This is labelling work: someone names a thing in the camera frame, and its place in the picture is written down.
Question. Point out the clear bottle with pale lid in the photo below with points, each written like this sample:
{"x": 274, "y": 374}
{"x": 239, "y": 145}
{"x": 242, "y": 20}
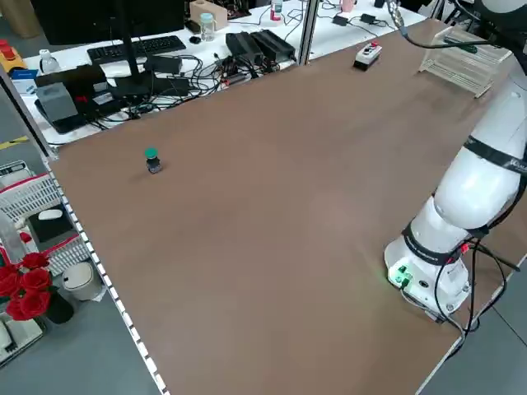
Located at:
{"x": 207, "y": 26}

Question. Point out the aluminium frame post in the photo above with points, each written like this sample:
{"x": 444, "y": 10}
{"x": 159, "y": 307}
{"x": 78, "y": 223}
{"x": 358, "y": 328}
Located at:
{"x": 309, "y": 33}

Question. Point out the cardboard box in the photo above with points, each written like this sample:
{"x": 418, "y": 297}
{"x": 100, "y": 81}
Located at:
{"x": 218, "y": 14}

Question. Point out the grey box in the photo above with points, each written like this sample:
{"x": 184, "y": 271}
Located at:
{"x": 55, "y": 103}

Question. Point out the black monitor stand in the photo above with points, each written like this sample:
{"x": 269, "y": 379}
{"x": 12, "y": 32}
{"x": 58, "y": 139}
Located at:
{"x": 129, "y": 49}

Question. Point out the small black round object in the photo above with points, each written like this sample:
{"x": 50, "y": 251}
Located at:
{"x": 194, "y": 40}

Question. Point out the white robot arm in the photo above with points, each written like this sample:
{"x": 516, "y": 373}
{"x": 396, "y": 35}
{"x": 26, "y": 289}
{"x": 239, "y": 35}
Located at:
{"x": 477, "y": 193}

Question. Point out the white push-button control box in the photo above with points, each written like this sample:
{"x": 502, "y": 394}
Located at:
{"x": 366, "y": 56}

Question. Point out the green utility knife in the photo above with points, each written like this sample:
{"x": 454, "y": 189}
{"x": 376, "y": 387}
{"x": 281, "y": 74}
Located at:
{"x": 461, "y": 45}

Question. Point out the black vase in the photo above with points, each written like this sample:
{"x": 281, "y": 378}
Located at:
{"x": 59, "y": 308}

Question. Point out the white plastic basket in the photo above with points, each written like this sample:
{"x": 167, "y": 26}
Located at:
{"x": 29, "y": 197}

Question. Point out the pink cup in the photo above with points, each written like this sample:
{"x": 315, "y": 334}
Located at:
{"x": 348, "y": 5}

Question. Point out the black power adapter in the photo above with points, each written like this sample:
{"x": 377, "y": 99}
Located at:
{"x": 367, "y": 18}
{"x": 341, "y": 19}

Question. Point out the white computer mouse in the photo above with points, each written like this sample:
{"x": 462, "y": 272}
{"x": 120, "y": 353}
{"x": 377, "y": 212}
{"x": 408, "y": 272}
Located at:
{"x": 49, "y": 214}

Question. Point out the black mouse pad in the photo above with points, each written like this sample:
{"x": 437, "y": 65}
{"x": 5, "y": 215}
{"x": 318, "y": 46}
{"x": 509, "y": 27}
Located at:
{"x": 49, "y": 230}

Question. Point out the black power supply unit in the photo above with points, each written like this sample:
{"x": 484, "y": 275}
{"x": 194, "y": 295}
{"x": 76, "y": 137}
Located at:
{"x": 273, "y": 43}
{"x": 243, "y": 45}

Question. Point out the black keyboard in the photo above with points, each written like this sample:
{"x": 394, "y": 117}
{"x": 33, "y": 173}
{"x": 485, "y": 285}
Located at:
{"x": 136, "y": 47}

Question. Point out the white tray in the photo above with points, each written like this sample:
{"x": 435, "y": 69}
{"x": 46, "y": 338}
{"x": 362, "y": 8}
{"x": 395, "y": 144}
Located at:
{"x": 24, "y": 333}

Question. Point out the red artificial rose bouquet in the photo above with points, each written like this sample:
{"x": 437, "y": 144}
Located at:
{"x": 33, "y": 284}

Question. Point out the small white waste bin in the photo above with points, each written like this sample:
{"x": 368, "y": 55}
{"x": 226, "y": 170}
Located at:
{"x": 80, "y": 282}

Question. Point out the green mushroom push button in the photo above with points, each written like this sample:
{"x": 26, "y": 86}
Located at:
{"x": 151, "y": 154}

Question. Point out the black computer monitor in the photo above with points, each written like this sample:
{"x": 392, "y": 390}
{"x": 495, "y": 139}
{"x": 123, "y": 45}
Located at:
{"x": 82, "y": 20}

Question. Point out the clear bottle with white cap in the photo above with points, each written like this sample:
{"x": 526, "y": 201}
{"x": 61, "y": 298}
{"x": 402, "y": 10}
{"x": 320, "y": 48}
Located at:
{"x": 47, "y": 63}

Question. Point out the dark rectangular box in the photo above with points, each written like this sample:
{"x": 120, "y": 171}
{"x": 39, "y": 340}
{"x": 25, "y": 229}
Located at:
{"x": 70, "y": 76}

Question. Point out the bottle with red label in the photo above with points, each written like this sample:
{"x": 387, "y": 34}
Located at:
{"x": 276, "y": 12}

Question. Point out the blue carton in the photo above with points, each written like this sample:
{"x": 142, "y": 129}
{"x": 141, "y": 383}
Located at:
{"x": 24, "y": 78}

